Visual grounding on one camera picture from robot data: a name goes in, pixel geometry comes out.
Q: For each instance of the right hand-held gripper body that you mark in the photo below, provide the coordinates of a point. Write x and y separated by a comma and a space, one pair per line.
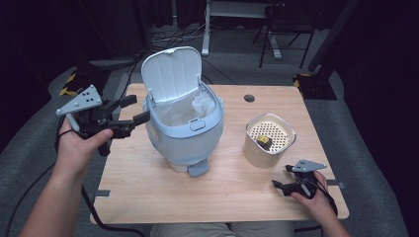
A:
308, 165

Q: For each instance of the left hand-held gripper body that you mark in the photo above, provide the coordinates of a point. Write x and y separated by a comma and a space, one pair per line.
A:
82, 100

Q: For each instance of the beige container with perforated insert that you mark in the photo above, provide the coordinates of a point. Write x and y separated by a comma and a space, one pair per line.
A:
260, 154

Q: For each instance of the pale blue pedal trash can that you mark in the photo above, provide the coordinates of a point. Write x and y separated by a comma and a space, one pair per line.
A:
184, 144

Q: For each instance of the person's right hand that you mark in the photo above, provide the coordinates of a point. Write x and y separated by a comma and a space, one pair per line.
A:
318, 204

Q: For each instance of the person's left hand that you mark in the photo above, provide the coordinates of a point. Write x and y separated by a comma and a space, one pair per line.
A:
75, 151

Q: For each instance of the black stand with striped base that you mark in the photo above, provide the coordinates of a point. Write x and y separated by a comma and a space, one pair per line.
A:
316, 82
82, 79

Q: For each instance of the small yellow and black scrap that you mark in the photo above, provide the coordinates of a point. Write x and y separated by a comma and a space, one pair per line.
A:
264, 141

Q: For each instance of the white plastic bin liner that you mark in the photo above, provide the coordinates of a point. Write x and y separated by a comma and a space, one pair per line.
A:
191, 108

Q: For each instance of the black chair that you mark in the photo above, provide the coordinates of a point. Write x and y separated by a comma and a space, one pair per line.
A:
286, 23

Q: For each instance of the grey table edge bracket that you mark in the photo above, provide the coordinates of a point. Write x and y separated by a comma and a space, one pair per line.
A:
337, 184

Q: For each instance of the white desk frame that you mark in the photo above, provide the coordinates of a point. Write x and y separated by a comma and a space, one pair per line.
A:
230, 10

